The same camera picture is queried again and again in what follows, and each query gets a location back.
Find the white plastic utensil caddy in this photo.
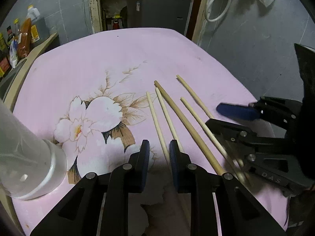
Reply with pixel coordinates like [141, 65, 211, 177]
[1, 102, 67, 200]

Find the thick brown chopstick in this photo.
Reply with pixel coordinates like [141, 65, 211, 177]
[154, 80, 226, 175]

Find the pink floral table mat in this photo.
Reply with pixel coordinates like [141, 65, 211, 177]
[12, 27, 288, 236]

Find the dark grey cabinet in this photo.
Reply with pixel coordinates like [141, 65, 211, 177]
[127, 0, 191, 34]

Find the orange spice powder bag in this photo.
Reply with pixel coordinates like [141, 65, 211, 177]
[18, 18, 32, 59]

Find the white seasoning packet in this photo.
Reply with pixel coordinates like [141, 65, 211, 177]
[10, 39, 19, 68]

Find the large dark sauce bottle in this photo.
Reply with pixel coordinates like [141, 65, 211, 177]
[0, 32, 11, 78]

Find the large dark oil jug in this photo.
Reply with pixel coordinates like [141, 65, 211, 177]
[26, 5, 50, 47]

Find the small red cap bottle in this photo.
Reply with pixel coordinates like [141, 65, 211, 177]
[7, 26, 15, 47]

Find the yellow cap clear bottle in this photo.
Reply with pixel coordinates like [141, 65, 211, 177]
[14, 18, 20, 40]

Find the white hose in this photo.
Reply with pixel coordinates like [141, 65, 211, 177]
[204, 0, 237, 23]

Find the wooden door frame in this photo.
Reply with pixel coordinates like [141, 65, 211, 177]
[89, 0, 207, 46]

